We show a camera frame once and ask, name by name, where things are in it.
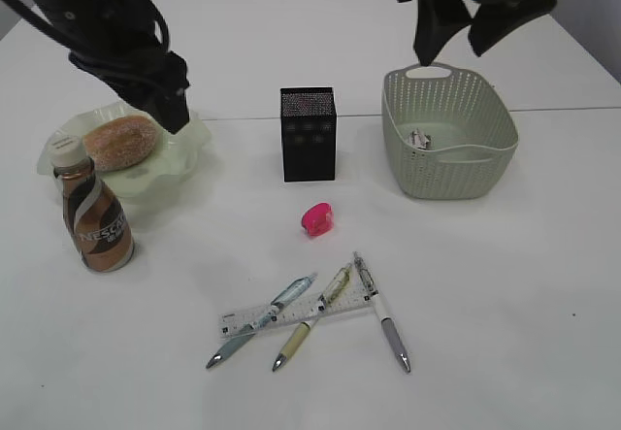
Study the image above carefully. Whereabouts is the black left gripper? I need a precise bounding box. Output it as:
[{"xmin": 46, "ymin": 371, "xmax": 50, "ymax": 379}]
[{"xmin": 70, "ymin": 31, "xmax": 189, "ymax": 134}]

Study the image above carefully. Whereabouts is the golden bread roll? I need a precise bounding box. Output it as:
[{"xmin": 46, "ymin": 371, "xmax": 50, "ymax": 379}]
[{"xmin": 83, "ymin": 115, "xmax": 160, "ymax": 172}]

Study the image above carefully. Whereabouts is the large paper ball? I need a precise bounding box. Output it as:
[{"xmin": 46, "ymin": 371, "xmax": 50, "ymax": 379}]
[{"xmin": 409, "ymin": 128, "xmax": 432, "ymax": 150}]

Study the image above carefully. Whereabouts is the brown Nescafe coffee bottle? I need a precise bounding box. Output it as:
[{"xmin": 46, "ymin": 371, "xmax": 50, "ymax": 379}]
[{"xmin": 48, "ymin": 135, "xmax": 135, "ymax": 273}]

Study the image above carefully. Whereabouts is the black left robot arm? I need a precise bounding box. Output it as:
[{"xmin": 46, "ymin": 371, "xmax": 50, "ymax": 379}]
[{"xmin": 2, "ymin": 0, "xmax": 189, "ymax": 134}]

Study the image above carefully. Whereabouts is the translucent green wavy plate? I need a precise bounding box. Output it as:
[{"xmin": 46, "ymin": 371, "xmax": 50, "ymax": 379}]
[{"xmin": 47, "ymin": 101, "xmax": 212, "ymax": 203}]

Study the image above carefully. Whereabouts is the green plastic woven basket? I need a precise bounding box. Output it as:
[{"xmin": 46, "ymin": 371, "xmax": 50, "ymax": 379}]
[{"xmin": 381, "ymin": 64, "xmax": 519, "ymax": 200}]

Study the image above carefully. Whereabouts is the black mesh pen holder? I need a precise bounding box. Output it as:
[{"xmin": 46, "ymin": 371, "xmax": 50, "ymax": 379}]
[{"xmin": 280, "ymin": 87, "xmax": 337, "ymax": 182}]

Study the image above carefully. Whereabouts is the pink pencil sharpener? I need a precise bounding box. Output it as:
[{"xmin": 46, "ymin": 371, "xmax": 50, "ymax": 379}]
[{"xmin": 301, "ymin": 202, "xmax": 334, "ymax": 238}]

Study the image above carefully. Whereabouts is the blue patterned pen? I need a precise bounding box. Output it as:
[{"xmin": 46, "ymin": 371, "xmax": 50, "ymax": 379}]
[{"xmin": 206, "ymin": 272, "xmax": 317, "ymax": 370}]

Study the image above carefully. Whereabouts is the yellow grip pen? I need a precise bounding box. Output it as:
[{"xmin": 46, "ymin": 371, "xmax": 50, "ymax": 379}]
[{"xmin": 272, "ymin": 263, "xmax": 352, "ymax": 372}]

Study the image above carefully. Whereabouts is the white grey pen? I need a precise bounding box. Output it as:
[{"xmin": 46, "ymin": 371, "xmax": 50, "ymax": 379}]
[{"xmin": 353, "ymin": 251, "xmax": 412, "ymax": 374}]

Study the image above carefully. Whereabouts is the clear plastic ruler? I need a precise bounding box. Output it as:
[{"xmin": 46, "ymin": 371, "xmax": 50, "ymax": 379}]
[{"xmin": 218, "ymin": 286, "xmax": 371, "ymax": 340}]

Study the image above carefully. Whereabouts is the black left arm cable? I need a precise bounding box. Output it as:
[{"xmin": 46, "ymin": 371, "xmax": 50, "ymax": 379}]
[{"xmin": 0, "ymin": 0, "xmax": 171, "ymax": 57}]

